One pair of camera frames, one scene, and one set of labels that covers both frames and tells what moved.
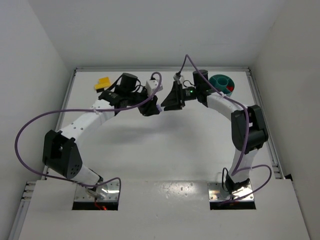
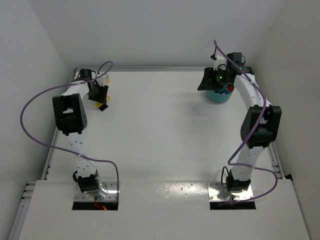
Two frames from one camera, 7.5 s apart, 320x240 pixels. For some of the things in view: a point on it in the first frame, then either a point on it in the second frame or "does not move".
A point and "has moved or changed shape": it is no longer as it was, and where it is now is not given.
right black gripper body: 178,94 → 208,81
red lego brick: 230,88 does not move
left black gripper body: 144,105 → 99,94
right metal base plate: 215,194 does not move
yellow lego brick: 102,83 has moved or changed shape
